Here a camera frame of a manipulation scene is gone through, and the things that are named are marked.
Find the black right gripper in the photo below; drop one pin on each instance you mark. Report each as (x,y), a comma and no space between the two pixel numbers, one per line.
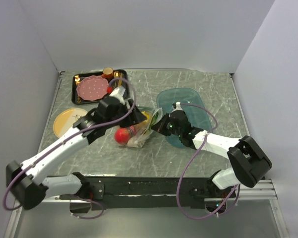
(160,127)

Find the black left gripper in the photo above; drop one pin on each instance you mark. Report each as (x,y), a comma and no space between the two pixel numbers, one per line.
(132,117)

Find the green toy long beans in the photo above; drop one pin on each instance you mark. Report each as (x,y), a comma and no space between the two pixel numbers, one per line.
(156,117)

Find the red toy apple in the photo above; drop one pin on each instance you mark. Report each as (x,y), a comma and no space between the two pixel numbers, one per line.
(122,136)

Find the yellow toy lemon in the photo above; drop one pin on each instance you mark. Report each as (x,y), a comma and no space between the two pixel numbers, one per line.
(148,116)

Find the clear polka dot zip bag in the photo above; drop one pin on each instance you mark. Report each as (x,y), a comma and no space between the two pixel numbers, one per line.
(142,129)

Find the white toy daikon radish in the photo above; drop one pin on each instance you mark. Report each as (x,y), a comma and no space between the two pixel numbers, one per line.
(136,142)

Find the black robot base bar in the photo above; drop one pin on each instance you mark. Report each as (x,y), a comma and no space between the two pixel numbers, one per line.
(147,192)

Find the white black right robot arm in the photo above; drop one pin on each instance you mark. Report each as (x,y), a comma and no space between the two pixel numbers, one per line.
(249,163)

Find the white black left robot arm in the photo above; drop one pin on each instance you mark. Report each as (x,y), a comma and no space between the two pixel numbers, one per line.
(29,181)

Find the teal transparent plastic container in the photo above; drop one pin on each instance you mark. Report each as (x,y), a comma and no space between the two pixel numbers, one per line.
(193,107)

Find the pink polka dot plate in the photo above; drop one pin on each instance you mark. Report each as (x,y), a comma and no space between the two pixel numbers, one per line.
(93,88)

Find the black serving tray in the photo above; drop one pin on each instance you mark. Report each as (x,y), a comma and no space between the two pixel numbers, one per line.
(97,73)

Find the gold spoon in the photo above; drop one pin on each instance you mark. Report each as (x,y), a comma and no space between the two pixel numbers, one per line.
(116,74)

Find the orange cup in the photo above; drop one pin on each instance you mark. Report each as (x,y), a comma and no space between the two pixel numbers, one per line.
(107,73)

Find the cream round plate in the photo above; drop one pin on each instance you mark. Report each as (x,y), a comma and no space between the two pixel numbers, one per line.
(65,120)

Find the gold fork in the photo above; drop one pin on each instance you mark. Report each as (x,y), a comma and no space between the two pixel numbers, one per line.
(77,82)

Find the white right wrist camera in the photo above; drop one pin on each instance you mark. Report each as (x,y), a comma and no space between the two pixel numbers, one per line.
(176,107)

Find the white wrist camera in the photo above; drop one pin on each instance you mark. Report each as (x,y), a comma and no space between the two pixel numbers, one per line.
(118,93)
(176,107)

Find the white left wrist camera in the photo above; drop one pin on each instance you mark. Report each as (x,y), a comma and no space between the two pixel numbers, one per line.
(118,93)

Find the aluminium frame rail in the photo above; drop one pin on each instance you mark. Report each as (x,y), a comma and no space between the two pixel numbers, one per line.
(53,187)

